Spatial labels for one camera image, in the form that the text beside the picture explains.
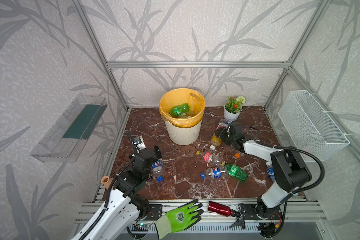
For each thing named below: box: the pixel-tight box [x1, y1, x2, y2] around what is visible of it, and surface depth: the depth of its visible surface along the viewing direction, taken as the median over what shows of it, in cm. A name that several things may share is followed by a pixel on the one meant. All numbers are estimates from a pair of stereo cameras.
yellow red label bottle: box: [209, 132, 222, 151], surface depth 91 cm
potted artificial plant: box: [223, 96, 246, 121], surface depth 106 cm
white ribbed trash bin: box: [164, 120, 202, 146], surface depth 90 cm
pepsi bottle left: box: [150, 160, 164, 182], surface depth 86 cm
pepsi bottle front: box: [200, 167, 226, 179], surface depth 85 cm
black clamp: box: [229, 214, 246, 230], surface depth 72 cm
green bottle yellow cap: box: [169, 103, 190, 117], surface depth 100 cm
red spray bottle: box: [208, 201, 241, 217], surface depth 73 cm
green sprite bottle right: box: [221, 161, 250, 182], surface depth 86 cm
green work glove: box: [154, 199, 204, 240], surface depth 72 cm
